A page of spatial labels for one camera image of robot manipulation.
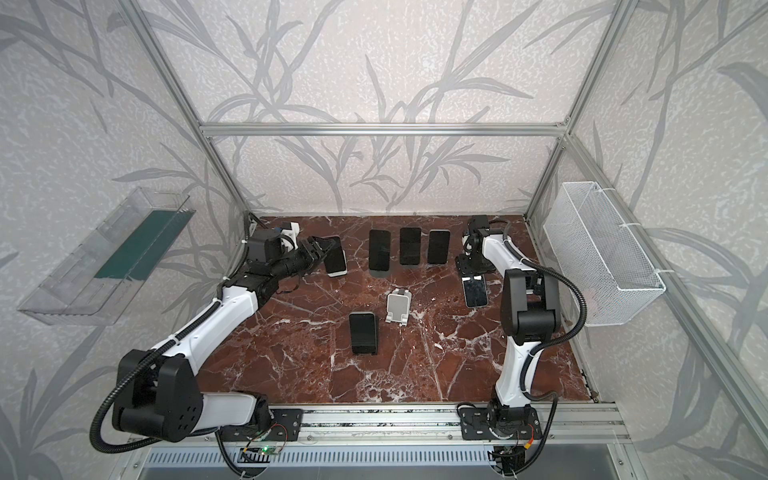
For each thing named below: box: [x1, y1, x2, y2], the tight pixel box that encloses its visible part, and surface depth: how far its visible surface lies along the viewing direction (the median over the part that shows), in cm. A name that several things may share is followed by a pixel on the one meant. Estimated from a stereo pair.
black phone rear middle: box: [400, 227, 422, 265], surface depth 102 cm
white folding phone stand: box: [385, 288, 412, 327], surface depth 91 cm
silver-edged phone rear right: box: [428, 229, 451, 264], surface depth 103 cm
